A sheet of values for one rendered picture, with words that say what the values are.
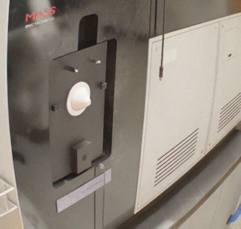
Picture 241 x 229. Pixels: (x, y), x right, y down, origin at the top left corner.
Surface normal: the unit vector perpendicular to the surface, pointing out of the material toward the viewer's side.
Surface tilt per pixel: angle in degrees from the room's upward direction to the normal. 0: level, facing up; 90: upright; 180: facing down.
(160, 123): 90
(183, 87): 90
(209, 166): 0
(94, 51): 90
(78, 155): 90
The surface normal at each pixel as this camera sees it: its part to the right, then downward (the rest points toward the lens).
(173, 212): 0.05, -0.91
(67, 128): 0.80, 0.29
